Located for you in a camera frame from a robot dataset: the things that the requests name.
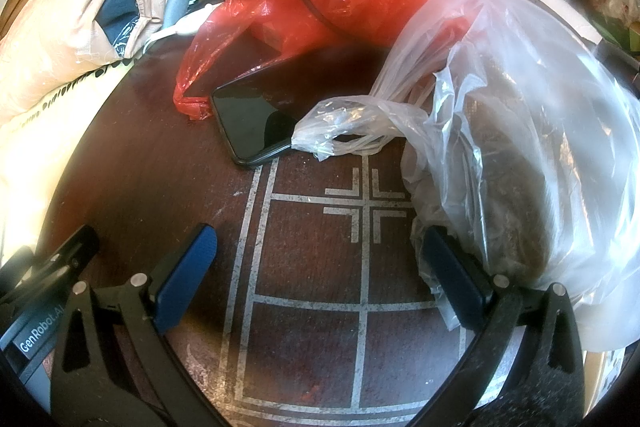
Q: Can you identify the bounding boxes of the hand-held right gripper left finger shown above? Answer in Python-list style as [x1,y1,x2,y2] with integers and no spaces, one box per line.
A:
[50,223,226,427]

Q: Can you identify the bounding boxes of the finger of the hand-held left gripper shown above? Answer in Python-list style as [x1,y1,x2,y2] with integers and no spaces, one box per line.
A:
[0,227,101,308]

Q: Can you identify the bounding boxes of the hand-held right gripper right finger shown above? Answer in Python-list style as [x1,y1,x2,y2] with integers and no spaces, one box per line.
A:
[410,227,586,427]

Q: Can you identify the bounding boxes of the brown lump in clear bag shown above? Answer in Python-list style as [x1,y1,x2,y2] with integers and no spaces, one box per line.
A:
[450,62,561,283]

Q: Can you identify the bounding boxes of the cream patterned bed sheet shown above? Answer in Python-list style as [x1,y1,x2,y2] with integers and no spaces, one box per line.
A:
[0,57,136,258]

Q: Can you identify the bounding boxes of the black smartphone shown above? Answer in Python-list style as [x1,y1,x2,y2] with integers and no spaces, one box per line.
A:
[210,52,396,168]

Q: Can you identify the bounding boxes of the clear plastic bag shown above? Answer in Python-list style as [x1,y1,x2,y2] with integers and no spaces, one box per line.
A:
[290,0,640,353]

